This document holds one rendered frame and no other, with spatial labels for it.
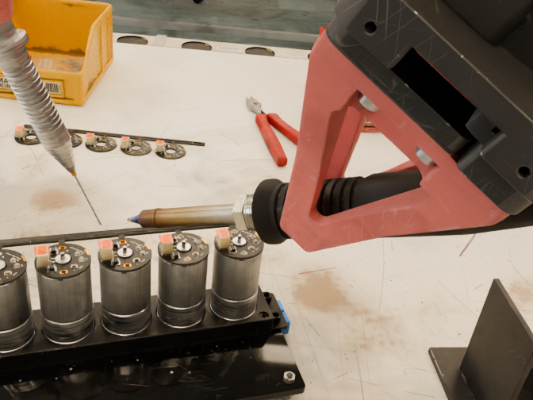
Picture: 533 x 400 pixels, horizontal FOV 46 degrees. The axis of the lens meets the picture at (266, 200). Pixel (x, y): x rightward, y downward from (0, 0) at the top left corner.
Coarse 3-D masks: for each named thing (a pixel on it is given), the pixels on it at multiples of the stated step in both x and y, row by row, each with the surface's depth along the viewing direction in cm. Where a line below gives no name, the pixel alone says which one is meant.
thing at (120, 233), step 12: (132, 228) 32; (168, 228) 32; (180, 228) 32; (192, 228) 32; (204, 228) 32; (0, 240) 30; (12, 240) 30; (24, 240) 30; (36, 240) 30; (48, 240) 30; (60, 240) 30; (72, 240) 31
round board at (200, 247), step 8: (176, 240) 31; (192, 240) 31; (200, 240) 31; (160, 248) 31; (192, 248) 31; (200, 248) 31; (208, 248) 31; (160, 256) 30; (168, 256) 30; (176, 256) 30; (184, 256) 30; (192, 256) 30; (200, 256) 30; (176, 264) 30; (184, 264) 30; (192, 264) 30
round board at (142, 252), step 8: (112, 240) 31; (120, 240) 31; (128, 240) 31; (136, 240) 31; (120, 248) 30; (136, 248) 30; (144, 248) 30; (136, 256) 30; (144, 256) 30; (104, 264) 29; (112, 264) 29; (120, 264) 29; (136, 264) 29; (144, 264) 29
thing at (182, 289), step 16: (160, 272) 31; (176, 272) 30; (192, 272) 30; (160, 288) 31; (176, 288) 31; (192, 288) 31; (160, 304) 32; (176, 304) 31; (192, 304) 31; (160, 320) 32; (176, 320) 32; (192, 320) 32
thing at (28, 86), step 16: (0, 32) 21; (16, 32) 22; (0, 48) 21; (16, 48) 22; (0, 64) 22; (16, 64) 22; (32, 64) 23; (16, 80) 22; (32, 80) 23; (16, 96) 23; (32, 96) 23; (48, 96) 23; (32, 112) 23; (48, 112) 24; (48, 128) 24; (64, 128) 24; (48, 144) 24
